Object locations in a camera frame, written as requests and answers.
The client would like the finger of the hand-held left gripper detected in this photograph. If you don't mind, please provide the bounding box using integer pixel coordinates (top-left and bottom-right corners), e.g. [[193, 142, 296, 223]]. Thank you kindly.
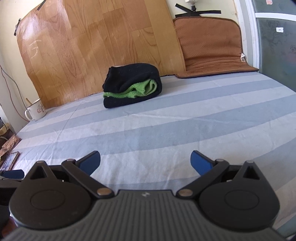
[[0, 170, 25, 193]]

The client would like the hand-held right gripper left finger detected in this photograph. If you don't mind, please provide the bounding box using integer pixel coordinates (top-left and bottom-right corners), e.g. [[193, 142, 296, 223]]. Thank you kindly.
[[24, 151, 115, 199]]

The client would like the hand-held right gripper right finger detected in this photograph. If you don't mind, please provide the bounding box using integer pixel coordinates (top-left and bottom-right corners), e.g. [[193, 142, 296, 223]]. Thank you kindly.
[[177, 150, 266, 199]]

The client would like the black and green sweater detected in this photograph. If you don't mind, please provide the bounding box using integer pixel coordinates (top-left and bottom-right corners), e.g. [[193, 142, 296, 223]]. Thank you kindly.
[[103, 63, 163, 109]]

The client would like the brown patterned box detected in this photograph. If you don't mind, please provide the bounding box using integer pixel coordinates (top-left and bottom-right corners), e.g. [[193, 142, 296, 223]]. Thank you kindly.
[[0, 135, 22, 158]]

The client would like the blue striped bed sheet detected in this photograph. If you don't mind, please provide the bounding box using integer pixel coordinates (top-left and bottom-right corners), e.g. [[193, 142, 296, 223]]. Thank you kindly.
[[14, 72, 296, 232]]

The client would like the white enamel mug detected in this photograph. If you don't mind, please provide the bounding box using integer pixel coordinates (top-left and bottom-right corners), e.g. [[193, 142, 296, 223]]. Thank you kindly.
[[25, 98, 47, 121]]

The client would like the wood pattern vinyl sheet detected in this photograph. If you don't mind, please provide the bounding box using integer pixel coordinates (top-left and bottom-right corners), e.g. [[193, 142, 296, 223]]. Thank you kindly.
[[16, 0, 186, 109]]

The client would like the brown padded mat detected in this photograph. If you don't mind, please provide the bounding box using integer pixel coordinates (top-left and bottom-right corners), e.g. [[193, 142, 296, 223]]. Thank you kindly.
[[173, 17, 259, 79]]

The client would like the white framed green window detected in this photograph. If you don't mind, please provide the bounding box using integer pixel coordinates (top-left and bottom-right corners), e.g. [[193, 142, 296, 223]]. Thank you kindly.
[[240, 0, 296, 80]]

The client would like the wooden picture frame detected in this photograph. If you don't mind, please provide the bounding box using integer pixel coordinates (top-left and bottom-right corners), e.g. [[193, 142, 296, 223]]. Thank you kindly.
[[0, 151, 20, 172]]

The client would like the thin red wall cable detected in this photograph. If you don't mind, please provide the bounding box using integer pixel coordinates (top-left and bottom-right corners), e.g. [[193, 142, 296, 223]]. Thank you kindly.
[[0, 64, 26, 121]]

